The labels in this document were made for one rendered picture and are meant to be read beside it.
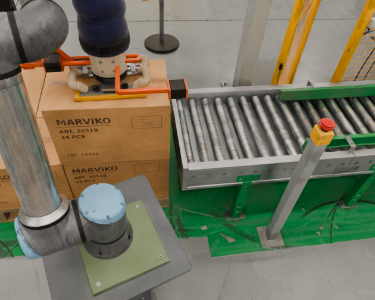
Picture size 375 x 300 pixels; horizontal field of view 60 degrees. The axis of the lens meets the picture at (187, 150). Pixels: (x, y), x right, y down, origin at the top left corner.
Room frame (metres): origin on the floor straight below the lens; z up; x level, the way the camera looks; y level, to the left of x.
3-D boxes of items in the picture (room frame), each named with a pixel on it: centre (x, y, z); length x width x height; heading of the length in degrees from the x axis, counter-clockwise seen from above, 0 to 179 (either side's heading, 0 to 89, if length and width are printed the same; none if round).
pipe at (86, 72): (1.35, 0.41, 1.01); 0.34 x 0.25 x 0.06; 102
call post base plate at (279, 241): (1.05, -0.59, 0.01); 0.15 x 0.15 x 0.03; 11
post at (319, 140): (1.05, -0.59, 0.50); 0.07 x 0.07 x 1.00; 11
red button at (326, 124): (1.05, -0.59, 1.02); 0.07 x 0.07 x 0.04
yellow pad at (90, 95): (1.25, 0.39, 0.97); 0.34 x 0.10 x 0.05; 102
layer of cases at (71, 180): (1.59, 0.79, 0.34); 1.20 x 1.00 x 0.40; 101
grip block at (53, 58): (1.30, 0.66, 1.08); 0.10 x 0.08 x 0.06; 12
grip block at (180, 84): (1.16, 0.07, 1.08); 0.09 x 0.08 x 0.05; 12
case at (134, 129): (1.34, 0.43, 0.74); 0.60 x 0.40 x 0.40; 100
